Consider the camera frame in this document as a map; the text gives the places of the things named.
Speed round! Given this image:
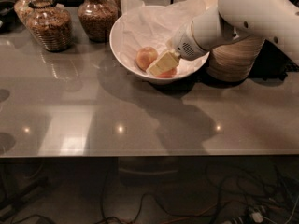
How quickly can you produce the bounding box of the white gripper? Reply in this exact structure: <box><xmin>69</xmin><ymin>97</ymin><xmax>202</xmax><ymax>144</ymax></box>
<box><xmin>146</xmin><ymin>21</ymin><xmax>207</xmax><ymax>77</ymax></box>

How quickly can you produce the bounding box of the red apple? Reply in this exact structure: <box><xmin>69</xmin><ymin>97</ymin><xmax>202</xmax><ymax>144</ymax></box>
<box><xmin>157</xmin><ymin>68</ymin><xmax>177</xmax><ymax>78</ymax></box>

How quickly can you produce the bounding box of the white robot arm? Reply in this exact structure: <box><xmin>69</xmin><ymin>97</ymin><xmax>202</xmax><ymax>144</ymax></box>
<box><xmin>147</xmin><ymin>0</ymin><xmax>299</xmax><ymax>77</ymax></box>

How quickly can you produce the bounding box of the left yellow-red apple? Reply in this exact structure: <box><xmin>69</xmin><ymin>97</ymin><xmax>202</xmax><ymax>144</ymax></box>
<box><xmin>135</xmin><ymin>47</ymin><xmax>158</xmax><ymax>71</ymax></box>

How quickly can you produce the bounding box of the white ceramic bowl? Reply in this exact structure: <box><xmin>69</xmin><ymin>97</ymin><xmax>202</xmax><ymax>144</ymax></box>
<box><xmin>108</xmin><ymin>5</ymin><xmax>210</xmax><ymax>85</ymax></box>

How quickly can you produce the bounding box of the white crumpled paper liner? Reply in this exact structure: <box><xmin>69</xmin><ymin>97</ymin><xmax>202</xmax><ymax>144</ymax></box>
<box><xmin>119</xmin><ymin>0</ymin><xmax>209</xmax><ymax>78</ymax></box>

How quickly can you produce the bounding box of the front stack of paper bowls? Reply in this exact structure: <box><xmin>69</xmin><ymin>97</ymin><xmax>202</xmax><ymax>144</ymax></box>
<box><xmin>206</xmin><ymin>35</ymin><xmax>264</xmax><ymax>82</ymax></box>

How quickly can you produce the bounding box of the middle glass jar of cereal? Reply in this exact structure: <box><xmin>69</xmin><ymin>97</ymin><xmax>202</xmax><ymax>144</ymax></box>
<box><xmin>78</xmin><ymin>0</ymin><xmax>118</xmax><ymax>43</ymax></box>

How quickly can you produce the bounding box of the glass jar of cereal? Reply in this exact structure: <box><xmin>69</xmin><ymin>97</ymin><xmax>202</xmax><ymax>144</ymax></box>
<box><xmin>78</xmin><ymin>0</ymin><xmax>118</xmax><ymax>43</ymax></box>
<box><xmin>26</xmin><ymin>0</ymin><xmax>72</xmax><ymax>52</ymax></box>

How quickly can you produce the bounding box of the front glass jar of cereal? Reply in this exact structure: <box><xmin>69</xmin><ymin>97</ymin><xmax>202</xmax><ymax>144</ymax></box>
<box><xmin>26</xmin><ymin>0</ymin><xmax>72</xmax><ymax>52</ymax></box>

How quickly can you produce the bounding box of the rear left glass jar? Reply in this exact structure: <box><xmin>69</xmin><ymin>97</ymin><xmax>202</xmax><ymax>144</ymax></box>
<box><xmin>14</xmin><ymin>0</ymin><xmax>33</xmax><ymax>25</ymax></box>

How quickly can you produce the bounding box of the white power adapter on floor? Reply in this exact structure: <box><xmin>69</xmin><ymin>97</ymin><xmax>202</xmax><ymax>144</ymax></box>
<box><xmin>250</xmin><ymin>213</ymin><xmax>263</xmax><ymax>224</ymax></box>

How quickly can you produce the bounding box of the black floor cable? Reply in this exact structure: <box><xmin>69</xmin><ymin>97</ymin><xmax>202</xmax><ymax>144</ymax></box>
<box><xmin>99</xmin><ymin>159</ymin><xmax>232</xmax><ymax>224</ymax></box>

